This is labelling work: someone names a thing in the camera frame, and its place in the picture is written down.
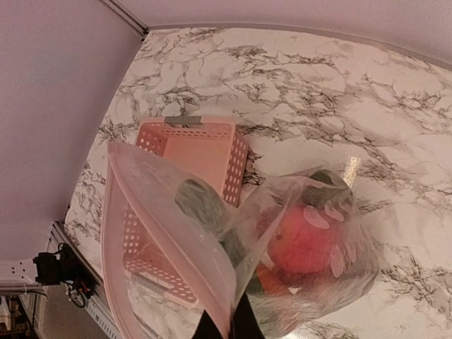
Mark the red bumpy fruit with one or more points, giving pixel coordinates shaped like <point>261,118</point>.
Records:
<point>305,239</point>

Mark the front aluminium table rail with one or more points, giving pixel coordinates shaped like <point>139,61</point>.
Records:
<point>97,306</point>

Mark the left rear aluminium frame post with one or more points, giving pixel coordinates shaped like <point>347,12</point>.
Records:
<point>126,15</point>

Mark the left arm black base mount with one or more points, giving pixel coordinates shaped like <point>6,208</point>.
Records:
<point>64,267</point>

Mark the pink perforated plastic basket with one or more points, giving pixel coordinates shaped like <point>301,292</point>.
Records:
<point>210,148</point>

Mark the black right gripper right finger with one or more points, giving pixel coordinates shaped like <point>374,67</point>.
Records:
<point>244,324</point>

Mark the clear zip top bag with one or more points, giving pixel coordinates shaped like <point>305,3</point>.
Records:
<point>176,255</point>

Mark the dark green cucumber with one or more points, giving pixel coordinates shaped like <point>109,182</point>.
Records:
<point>239,231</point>

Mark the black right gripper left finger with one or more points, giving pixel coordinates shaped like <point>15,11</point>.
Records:
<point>206,329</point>

